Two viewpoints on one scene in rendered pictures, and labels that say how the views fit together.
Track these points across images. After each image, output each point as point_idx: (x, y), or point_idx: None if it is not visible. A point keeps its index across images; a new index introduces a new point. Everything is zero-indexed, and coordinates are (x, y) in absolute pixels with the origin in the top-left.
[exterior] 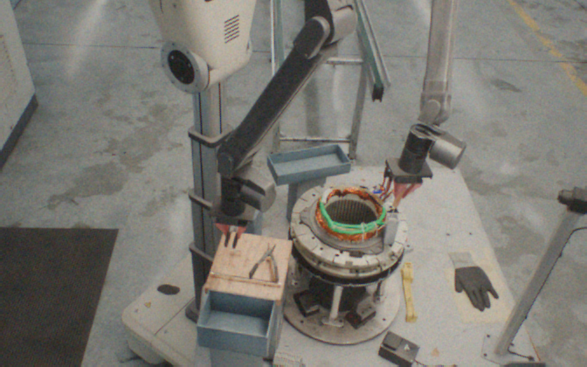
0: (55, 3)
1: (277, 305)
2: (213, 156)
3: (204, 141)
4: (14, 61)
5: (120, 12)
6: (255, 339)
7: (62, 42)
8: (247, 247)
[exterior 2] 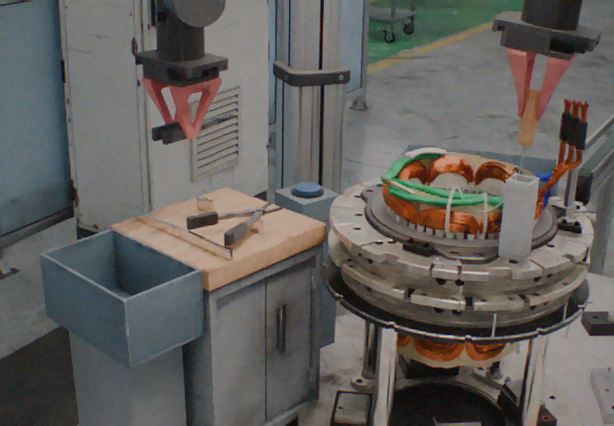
0: (366, 120)
1: (205, 288)
2: (296, 107)
3: (285, 73)
4: (246, 131)
5: (445, 142)
6: (109, 305)
7: (346, 157)
8: (237, 210)
